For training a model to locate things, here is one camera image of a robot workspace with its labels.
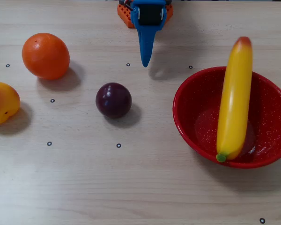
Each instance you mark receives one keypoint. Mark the blue gripper body black motor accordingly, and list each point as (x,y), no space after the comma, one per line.
(150,14)

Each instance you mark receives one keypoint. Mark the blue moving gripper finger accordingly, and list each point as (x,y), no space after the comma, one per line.
(145,44)

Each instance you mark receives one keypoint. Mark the yellow toy banana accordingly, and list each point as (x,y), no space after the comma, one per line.
(234,105)

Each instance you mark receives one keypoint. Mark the orange robot base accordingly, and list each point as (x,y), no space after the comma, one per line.
(124,15)

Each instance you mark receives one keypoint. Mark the red speckled bowl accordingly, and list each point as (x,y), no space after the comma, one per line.
(196,105)

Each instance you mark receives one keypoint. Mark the dark purple toy plum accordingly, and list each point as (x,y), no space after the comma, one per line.
(113,100)

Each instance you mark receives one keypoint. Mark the orange toy fruit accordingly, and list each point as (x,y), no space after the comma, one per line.
(45,56)

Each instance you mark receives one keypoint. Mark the yellow orange toy peach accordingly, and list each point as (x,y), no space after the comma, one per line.
(2,103)

